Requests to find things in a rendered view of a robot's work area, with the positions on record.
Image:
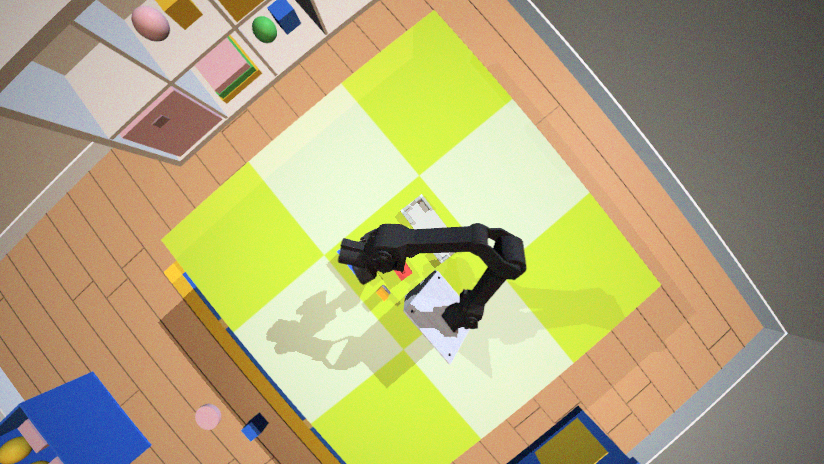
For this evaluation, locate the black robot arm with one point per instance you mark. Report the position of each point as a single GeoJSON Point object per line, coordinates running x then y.
{"type": "Point", "coordinates": [388, 246]}

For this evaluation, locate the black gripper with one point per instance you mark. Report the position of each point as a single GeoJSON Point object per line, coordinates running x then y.
{"type": "Point", "coordinates": [367, 274]}

